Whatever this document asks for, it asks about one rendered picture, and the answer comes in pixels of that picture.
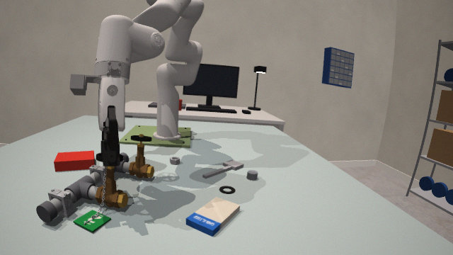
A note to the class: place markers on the red rectangular block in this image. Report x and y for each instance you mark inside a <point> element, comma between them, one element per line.
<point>70,161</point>

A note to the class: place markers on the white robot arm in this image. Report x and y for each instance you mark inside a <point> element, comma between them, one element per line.
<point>123,42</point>

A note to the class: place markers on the grey hex nut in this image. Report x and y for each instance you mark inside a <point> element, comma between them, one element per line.
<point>175,160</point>

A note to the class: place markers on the dark grey cylinder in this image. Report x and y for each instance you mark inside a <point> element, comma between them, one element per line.
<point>252,175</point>

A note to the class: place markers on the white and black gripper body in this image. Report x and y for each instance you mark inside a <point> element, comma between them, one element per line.
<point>109,86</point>

